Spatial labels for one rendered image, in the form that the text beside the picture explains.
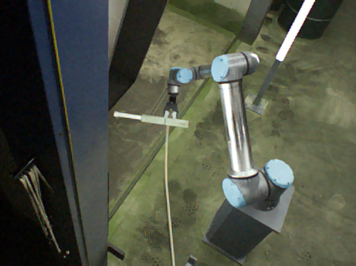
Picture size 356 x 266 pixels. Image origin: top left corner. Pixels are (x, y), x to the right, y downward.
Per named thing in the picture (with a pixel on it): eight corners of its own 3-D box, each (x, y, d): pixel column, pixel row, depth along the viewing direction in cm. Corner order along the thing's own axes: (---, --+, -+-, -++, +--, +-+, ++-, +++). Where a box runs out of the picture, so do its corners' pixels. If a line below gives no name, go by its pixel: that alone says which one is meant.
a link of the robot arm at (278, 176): (288, 195, 176) (303, 180, 163) (261, 205, 171) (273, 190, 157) (272, 170, 185) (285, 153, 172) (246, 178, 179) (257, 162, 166)
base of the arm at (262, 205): (282, 189, 189) (290, 181, 182) (272, 217, 177) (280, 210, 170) (251, 173, 194) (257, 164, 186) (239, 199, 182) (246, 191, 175)
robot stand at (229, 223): (256, 226, 239) (295, 187, 191) (241, 265, 221) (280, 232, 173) (218, 204, 247) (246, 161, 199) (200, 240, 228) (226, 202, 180)
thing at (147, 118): (186, 119, 238) (189, 121, 216) (185, 126, 238) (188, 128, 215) (118, 109, 238) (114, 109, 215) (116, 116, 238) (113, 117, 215)
